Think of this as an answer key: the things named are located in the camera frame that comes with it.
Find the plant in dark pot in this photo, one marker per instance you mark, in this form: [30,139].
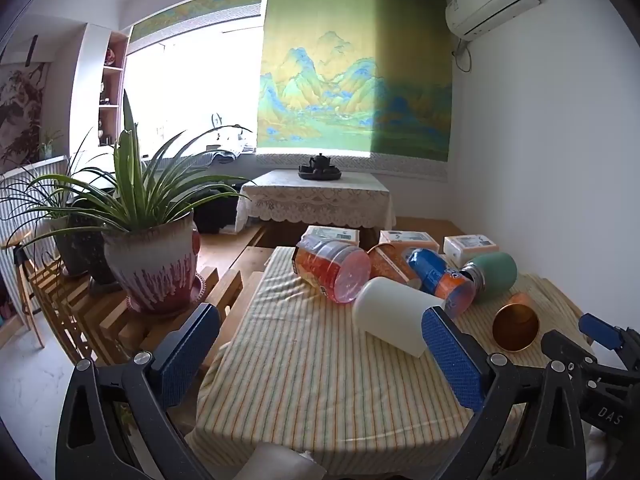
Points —
[75,250]

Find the white cup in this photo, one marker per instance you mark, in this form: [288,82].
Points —
[390,315]

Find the white orange tissue box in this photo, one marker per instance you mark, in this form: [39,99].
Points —
[332,234]
[470,246]
[407,238]

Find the wall painting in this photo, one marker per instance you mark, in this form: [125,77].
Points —
[20,110]

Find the striped tablecloth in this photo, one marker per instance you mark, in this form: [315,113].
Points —
[310,360]

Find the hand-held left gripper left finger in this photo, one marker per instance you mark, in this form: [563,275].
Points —
[185,355]

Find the black bag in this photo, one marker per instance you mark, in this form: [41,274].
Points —
[215,210]

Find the clear pink plastic cup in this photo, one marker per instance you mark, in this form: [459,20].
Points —
[330,270]

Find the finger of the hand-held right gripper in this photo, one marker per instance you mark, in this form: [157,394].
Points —
[600,331]
[562,347]

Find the gold metal cup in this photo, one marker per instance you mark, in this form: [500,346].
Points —
[515,322]

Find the wall shelf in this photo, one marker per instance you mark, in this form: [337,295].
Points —
[112,85]

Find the orange paper cup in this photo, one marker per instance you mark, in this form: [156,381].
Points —
[392,262]

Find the wooden stool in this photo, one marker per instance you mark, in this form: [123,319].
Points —
[25,285]

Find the white slatted radiator cover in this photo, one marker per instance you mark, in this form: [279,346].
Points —
[15,210]

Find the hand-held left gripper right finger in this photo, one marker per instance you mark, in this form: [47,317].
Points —
[452,365]

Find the landscape roller blind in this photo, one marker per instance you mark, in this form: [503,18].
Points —
[350,85]

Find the landscape window valance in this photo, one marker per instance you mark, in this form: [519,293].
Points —
[200,10]

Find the table with lace cloth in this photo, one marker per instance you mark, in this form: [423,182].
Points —
[310,195]

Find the green thermos bottle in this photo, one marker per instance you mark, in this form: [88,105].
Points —
[495,272]

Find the black teapot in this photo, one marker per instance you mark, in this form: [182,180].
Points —
[320,161]

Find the plant in red white pot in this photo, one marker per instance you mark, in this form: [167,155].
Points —
[150,270]

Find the blue and orange cup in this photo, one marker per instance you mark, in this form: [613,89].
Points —
[440,275]

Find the wooden plant stand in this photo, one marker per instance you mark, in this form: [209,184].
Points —
[65,305]

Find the white air conditioner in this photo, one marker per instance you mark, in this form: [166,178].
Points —
[492,0]

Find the folded cloth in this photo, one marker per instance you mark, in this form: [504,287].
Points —
[227,156]

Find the wooden bench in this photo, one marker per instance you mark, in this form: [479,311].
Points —
[250,260]

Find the black tea tray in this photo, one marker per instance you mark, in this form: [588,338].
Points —
[320,175]

